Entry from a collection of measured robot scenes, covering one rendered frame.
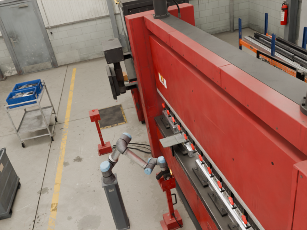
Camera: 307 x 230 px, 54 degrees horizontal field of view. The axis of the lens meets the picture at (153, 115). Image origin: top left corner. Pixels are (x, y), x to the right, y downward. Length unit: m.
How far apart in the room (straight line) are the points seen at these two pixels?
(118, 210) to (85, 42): 7.18
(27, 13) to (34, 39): 0.77
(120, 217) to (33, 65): 7.47
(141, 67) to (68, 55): 6.47
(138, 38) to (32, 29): 6.61
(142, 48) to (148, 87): 0.56
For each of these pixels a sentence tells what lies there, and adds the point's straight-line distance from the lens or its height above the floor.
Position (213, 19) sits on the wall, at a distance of 10.73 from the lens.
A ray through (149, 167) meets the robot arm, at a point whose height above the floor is 1.06.
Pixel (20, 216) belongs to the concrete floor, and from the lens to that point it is 4.91.
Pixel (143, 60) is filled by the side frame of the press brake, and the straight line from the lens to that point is 4.02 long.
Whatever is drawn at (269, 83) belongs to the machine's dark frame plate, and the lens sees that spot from 1.80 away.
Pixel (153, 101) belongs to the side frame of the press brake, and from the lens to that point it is 4.27.
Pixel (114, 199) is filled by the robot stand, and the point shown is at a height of 0.54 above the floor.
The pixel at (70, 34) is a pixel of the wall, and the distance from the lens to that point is 10.15.
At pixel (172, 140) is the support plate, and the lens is 3.62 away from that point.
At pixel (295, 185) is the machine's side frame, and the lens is 1.27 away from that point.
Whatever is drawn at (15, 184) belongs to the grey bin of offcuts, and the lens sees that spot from 5.27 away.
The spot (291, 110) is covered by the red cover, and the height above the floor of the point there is 2.30.
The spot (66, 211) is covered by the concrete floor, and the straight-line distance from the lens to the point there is 4.61.
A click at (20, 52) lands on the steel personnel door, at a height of 0.69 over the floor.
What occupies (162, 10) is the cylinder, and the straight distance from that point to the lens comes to 3.60.
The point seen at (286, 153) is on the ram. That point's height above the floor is 2.06.
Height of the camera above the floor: 3.08
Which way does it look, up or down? 30 degrees down
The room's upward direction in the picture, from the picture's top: 10 degrees counter-clockwise
